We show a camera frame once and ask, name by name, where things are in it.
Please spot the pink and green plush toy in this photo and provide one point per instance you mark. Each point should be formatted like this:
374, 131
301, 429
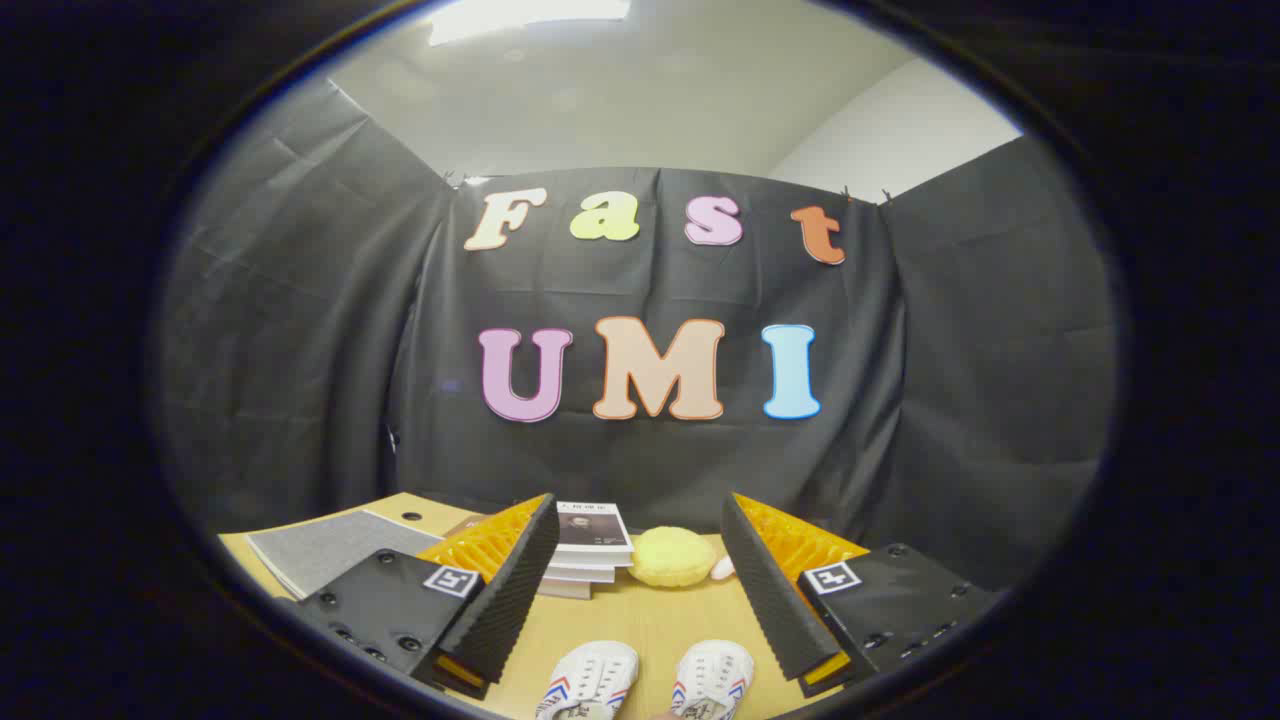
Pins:
722, 568

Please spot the black backdrop cloth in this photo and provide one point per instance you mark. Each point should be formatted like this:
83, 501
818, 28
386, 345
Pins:
300, 330

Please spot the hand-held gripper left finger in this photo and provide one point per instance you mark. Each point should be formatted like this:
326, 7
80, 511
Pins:
520, 590

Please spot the brown cover book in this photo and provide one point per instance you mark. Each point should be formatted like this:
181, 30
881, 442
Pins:
465, 523

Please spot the yellow round plush cushion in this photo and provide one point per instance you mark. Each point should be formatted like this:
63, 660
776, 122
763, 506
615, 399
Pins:
672, 557

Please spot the ceiling light panel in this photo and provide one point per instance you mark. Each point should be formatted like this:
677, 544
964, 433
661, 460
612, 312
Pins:
520, 18

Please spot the grey fabric storage box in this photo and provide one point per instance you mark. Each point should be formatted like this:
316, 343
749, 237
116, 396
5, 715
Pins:
330, 550

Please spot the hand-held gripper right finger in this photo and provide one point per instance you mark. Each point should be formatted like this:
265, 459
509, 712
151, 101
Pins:
765, 590

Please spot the white book with dark photo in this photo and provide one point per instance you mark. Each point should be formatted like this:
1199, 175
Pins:
592, 530

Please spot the white canvas shoe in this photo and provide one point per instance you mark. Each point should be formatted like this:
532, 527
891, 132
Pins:
590, 680
715, 675

